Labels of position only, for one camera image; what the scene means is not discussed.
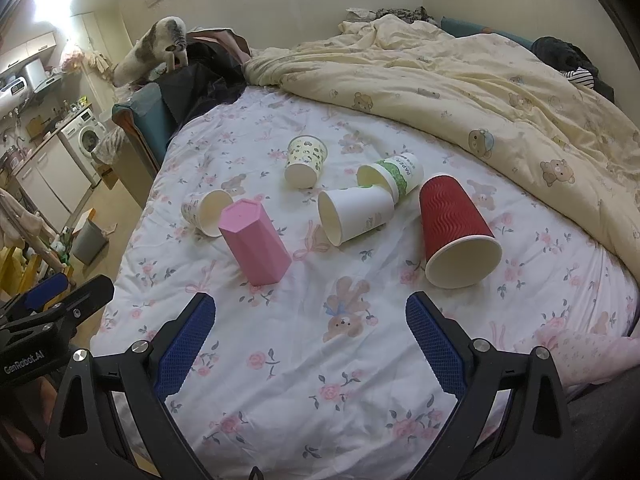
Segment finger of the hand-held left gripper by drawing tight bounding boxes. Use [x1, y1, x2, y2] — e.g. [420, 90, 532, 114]
[0, 271, 71, 320]
[0, 275, 116, 337]

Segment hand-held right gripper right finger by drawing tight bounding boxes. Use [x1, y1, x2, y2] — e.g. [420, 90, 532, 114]
[405, 291, 572, 480]

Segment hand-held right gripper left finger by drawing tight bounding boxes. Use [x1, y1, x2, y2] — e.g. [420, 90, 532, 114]
[44, 291, 217, 480]

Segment pink faceted plastic cup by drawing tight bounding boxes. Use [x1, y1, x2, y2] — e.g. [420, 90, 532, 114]
[218, 198, 293, 287]

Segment red ribbed paper cup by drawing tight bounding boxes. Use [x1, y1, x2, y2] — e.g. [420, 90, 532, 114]
[418, 174, 503, 289]

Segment white floral paper cup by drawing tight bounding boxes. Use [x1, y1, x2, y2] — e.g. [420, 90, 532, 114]
[181, 189, 234, 237]

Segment plain white paper cup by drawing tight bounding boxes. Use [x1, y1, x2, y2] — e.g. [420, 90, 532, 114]
[318, 186, 396, 247]

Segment green banded paper cup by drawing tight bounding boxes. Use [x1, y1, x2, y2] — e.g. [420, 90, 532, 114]
[356, 152, 424, 206]

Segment green dotted paper cup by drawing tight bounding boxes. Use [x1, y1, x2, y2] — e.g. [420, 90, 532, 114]
[284, 135, 328, 189]

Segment person's left hand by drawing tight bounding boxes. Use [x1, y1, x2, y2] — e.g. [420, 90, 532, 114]
[0, 374, 61, 462]

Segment yellow rack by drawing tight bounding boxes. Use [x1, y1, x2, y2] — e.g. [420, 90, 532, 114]
[0, 245, 43, 303]

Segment grey trash bin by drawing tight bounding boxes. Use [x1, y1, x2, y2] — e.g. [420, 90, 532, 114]
[72, 217, 109, 266]

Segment beige hanging clothes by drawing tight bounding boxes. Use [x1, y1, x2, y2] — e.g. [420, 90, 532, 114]
[0, 189, 58, 263]

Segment white floor cabinet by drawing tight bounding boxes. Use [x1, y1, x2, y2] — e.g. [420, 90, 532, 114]
[14, 135, 96, 233]

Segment white floral bedsheet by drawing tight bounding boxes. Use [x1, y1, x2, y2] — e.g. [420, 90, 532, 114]
[90, 85, 640, 480]

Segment pink floral cloth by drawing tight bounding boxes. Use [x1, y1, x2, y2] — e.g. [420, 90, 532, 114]
[537, 329, 640, 393]

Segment white washing machine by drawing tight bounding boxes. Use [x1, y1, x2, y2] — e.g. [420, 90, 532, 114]
[61, 107, 108, 187]

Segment white water heater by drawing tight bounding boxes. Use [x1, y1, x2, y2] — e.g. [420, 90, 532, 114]
[0, 58, 47, 111]

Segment dark clothes pile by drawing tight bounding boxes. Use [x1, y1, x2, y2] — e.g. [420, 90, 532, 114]
[159, 29, 251, 128]

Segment grey and white cat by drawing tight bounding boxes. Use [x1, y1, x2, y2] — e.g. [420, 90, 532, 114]
[110, 17, 189, 87]

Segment cream bear print duvet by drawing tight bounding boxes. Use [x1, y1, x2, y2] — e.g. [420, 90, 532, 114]
[242, 14, 640, 267]

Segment striped cloth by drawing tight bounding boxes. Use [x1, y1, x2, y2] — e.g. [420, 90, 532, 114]
[564, 67, 597, 92]

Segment black clothing heap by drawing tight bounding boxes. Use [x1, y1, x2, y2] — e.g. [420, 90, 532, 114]
[530, 36, 616, 103]

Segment patterned cloth heap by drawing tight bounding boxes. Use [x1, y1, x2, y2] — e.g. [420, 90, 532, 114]
[347, 5, 442, 25]

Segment white wall cabinet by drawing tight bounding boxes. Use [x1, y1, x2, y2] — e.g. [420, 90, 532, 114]
[0, 32, 57, 77]

